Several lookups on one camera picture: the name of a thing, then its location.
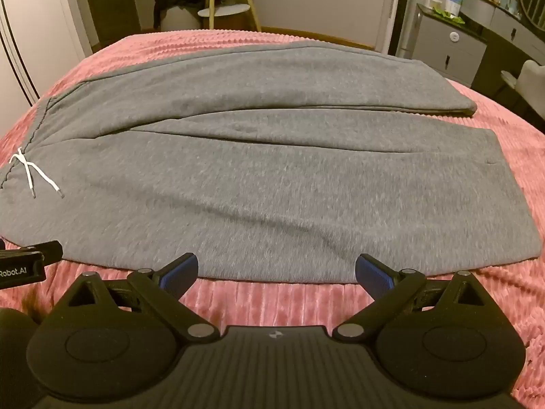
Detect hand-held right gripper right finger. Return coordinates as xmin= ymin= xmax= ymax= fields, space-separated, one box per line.
xmin=332 ymin=253 xmax=486 ymax=344

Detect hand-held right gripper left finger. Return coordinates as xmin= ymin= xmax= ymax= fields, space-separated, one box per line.
xmin=64 ymin=252 xmax=218 ymax=344

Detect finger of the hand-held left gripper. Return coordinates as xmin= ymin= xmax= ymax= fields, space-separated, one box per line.
xmin=0 ymin=241 xmax=64 ymax=265

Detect grey pants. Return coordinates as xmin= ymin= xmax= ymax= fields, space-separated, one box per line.
xmin=0 ymin=40 xmax=543 ymax=284

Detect pink ribbed blanket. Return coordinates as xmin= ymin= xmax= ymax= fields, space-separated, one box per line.
xmin=0 ymin=29 xmax=545 ymax=409

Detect white wardrobe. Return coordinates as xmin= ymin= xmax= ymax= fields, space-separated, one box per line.
xmin=0 ymin=0 xmax=92 ymax=107

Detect grey drawer cabinet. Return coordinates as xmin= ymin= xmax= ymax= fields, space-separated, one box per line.
xmin=411 ymin=3 xmax=488 ymax=88

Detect white chair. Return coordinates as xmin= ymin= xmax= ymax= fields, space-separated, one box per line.
xmin=498 ymin=59 xmax=545 ymax=116

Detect white round hamper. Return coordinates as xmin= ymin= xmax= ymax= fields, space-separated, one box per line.
xmin=164 ymin=6 xmax=201 ymax=31

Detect white tall air conditioner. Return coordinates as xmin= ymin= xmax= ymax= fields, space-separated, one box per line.
xmin=383 ymin=0 xmax=416 ymax=58

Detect green packets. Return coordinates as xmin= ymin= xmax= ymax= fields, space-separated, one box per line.
xmin=432 ymin=7 xmax=466 ymax=24

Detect grey vanity table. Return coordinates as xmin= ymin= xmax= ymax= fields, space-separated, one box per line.
xmin=462 ymin=0 xmax=545 ymax=65

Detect oval vanity mirror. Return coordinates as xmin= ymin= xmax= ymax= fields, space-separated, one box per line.
xmin=515 ymin=0 xmax=545 ymax=30

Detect wooden bed frame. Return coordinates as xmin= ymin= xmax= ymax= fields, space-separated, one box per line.
xmin=260 ymin=26 xmax=375 ymax=50

